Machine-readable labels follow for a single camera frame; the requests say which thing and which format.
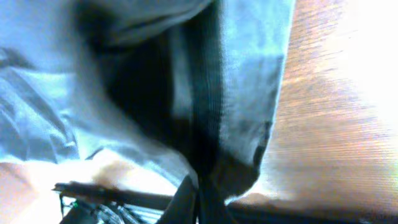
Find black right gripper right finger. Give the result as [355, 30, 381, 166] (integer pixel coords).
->
[198, 183, 238, 224]

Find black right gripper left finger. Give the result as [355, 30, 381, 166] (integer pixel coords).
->
[157, 176, 197, 224]

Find grey cotton shorts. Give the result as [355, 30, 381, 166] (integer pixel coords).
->
[1, 0, 295, 198]

